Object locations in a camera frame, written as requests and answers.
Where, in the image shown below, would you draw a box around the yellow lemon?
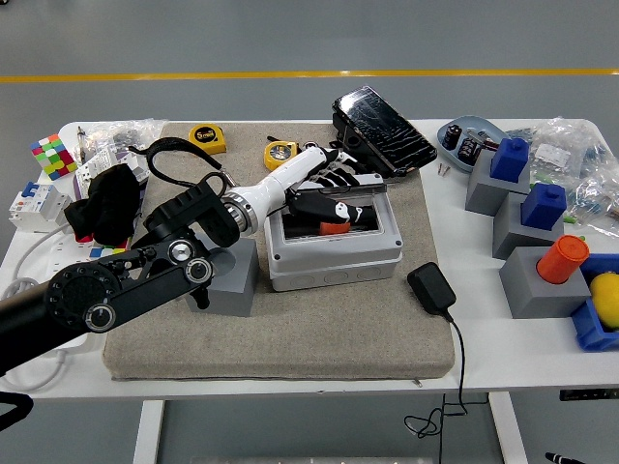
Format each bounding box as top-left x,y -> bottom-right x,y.
588,273 -> 619,332

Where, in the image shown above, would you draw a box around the grey-brown mat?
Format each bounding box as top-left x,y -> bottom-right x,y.
102,120 -> 456,382

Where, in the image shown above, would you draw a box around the white table leg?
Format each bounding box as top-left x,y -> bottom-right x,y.
486,391 -> 529,464

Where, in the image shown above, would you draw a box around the black table control panel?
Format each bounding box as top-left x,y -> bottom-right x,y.
559,388 -> 619,402

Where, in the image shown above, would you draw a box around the blue square battery block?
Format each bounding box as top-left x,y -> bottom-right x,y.
519,182 -> 567,231
488,136 -> 529,184

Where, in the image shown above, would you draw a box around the square yellow tape measure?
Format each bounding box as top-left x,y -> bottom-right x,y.
128,124 -> 227,157

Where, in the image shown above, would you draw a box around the round yellow tape measure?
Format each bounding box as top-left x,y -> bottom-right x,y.
263,140 -> 299,171

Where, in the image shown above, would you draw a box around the white circuit breaker blue levers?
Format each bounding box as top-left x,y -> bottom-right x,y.
8,181 -> 74,236

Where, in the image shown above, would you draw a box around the colourful puzzle cube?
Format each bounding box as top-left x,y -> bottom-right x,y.
88,241 -> 132,262
29,133 -> 78,181

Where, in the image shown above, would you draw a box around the black device cracked glossy screen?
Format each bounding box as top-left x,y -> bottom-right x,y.
331,85 -> 438,179

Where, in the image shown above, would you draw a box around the clear plastic parts bag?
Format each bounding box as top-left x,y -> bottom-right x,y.
512,115 -> 619,183
76,118 -> 168,160
563,171 -> 619,238

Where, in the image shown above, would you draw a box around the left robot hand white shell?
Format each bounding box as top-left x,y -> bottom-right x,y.
243,146 -> 388,228

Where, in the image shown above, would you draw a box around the blue plastic bin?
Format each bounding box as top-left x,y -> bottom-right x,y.
569,252 -> 619,353

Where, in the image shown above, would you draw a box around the white terminal module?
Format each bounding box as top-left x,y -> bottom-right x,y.
75,147 -> 151,192

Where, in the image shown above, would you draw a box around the black adapter cord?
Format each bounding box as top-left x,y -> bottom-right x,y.
403,311 -> 488,464

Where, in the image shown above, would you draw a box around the white power strip cable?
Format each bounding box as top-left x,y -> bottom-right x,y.
0,226 -> 72,393

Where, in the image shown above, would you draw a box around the black power adapter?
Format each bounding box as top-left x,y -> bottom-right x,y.
406,262 -> 457,318

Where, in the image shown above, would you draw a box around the blue-grey oval tray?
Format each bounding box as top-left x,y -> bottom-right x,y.
436,114 -> 507,174

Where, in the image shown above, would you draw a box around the grey plastic junction box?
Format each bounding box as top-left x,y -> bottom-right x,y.
263,181 -> 405,293

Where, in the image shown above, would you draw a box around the grey holder block round hole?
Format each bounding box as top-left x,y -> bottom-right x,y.
186,236 -> 258,318

